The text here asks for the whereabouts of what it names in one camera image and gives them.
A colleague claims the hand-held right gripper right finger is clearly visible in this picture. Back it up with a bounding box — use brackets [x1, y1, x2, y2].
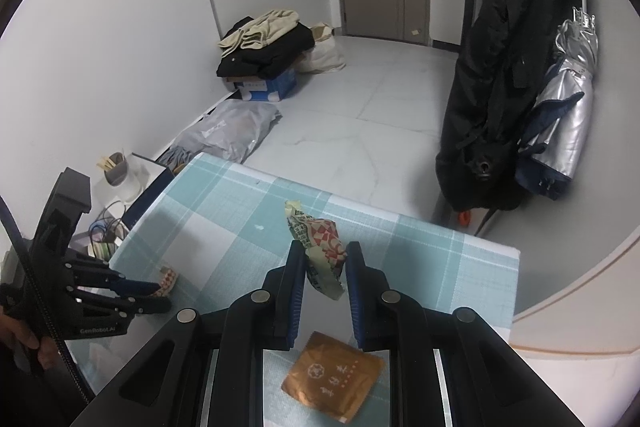
[345, 241, 571, 427]

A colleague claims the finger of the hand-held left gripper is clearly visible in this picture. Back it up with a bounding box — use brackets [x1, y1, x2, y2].
[70, 259, 162, 298]
[75, 289, 172, 315]

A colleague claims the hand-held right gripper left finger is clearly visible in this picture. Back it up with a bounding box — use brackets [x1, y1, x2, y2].
[70, 241, 307, 427]

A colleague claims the small red patterned wrapper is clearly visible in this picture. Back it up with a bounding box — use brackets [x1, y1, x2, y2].
[150, 263, 180, 300]

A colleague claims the red checkered paper wrapper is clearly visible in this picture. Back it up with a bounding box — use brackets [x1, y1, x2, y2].
[284, 200, 348, 300]

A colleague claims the brown foil packet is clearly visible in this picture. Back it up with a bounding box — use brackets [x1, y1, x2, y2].
[281, 331, 386, 424]

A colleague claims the person's left hand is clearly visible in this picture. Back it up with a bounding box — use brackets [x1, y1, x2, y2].
[0, 312, 63, 373]

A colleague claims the striped paper cup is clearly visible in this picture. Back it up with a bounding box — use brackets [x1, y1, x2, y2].
[87, 239, 118, 263]

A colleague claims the grey cup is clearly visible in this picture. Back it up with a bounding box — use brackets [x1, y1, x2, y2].
[103, 151, 130, 185]

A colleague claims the white plastic cup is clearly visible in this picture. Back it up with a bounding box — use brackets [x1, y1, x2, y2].
[112, 159, 143, 202]

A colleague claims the navy gift box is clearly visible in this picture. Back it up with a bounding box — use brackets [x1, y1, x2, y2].
[120, 152, 176, 230]

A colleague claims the table with checkered cloth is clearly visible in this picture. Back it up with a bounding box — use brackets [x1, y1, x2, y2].
[65, 152, 521, 427]

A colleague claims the grey folded cloth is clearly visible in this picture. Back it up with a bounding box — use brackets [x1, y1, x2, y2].
[157, 146, 201, 175]

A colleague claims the grey plastic mailer bag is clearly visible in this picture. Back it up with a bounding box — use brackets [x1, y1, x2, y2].
[175, 99, 282, 164]

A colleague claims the blue cardboard box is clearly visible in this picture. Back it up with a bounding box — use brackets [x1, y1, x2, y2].
[224, 66, 299, 102]

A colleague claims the white tote bag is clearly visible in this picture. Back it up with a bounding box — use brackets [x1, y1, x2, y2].
[295, 23, 347, 74]

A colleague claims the black clothes pile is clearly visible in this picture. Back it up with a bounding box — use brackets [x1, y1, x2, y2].
[216, 18, 316, 80]

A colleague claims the black jacket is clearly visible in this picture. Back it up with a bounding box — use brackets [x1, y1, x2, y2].
[434, 0, 583, 212]

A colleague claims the beige garment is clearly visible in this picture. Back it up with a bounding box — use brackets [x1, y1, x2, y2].
[216, 9, 301, 56]

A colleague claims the silver folding umbrella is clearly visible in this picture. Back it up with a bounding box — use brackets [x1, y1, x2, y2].
[515, 0, 601, 200]

